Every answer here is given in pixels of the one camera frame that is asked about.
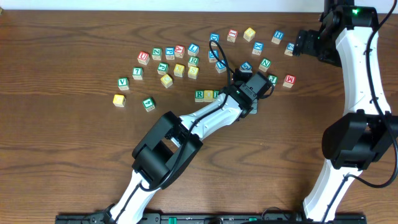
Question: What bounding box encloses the blue L block upper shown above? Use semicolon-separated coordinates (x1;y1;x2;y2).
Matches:
187;43;200;57

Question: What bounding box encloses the green Z block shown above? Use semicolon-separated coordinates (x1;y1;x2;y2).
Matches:
152;47;162;60

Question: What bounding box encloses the green 4 block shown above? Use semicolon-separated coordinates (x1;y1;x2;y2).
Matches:
142;97;155;112

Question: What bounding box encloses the yellow C block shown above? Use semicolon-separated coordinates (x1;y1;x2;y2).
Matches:
160;74;173;88

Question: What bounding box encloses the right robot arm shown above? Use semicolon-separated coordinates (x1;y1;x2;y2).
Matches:
294;1;397;223

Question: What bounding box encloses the red M block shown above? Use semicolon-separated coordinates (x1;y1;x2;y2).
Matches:
282;74;296;88

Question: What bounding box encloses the blue 5 block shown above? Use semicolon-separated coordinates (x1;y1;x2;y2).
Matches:
239;62;252;71

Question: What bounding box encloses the blue 2 block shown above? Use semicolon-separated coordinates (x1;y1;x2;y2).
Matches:
284;42;295;56

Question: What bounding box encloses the green J block right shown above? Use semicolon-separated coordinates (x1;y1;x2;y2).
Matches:
268;75;278;86

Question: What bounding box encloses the green J block left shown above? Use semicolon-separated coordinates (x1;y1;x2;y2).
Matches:
157;62;169;75

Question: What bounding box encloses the green N block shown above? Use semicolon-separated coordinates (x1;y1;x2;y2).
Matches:
259;58;271;72

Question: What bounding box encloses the green r block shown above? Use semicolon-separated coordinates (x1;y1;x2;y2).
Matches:
195;90;204;103
188;56;199;67

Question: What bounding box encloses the red U block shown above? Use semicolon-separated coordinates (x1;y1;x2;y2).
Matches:
137;51;150;65

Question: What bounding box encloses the yellow block top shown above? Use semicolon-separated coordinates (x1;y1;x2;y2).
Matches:
243;27;256;42

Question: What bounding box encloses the green B block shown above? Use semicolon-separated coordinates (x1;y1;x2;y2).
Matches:
213;90;220;100

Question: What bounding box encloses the blue l block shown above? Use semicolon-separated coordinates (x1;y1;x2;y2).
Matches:
215;60;226;73
187;43;200;57

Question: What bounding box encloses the green j block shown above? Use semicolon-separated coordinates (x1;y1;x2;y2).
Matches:
268;75;278;86
157;62;169;75

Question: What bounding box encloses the blue H block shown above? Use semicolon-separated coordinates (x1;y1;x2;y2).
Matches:
271;30;284;45

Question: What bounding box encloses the green 7 block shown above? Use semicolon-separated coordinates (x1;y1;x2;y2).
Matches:
132;67;144;80

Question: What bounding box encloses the red I block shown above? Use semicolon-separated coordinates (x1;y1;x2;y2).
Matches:
227;29;238;43

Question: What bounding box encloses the blue D block lower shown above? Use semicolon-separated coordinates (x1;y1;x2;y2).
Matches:
208;50;219;63

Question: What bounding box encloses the yellow G block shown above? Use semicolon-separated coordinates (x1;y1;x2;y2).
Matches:
113;94;126;107

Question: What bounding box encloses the green V block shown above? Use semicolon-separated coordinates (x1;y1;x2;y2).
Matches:
118;77;129;91

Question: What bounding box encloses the blue d block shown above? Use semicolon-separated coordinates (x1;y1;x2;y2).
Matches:
209;33;220;47
208;50;219;63

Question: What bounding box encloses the blue L block lower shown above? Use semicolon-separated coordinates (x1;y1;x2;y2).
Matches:
215;60;226;73

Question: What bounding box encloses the yellow K block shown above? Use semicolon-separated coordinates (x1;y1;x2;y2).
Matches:
174;64;185;78

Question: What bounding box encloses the blue P block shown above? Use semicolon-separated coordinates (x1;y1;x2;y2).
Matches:
165;47;175;60

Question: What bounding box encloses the blue X block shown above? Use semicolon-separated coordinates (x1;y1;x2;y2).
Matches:
252;42;264;55

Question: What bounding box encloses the blue D block upper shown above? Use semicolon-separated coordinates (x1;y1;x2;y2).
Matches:
209;33;220;47

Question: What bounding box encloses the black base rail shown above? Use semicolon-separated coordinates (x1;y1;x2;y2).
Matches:
55;212;368;224

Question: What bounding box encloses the red A block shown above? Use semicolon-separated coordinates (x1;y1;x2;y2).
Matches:
174;45;185;58

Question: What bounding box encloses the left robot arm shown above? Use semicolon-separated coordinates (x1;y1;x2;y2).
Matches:
103;71;274;223

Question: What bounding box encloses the yellow S block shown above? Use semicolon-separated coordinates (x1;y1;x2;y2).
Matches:
188;66;199;80

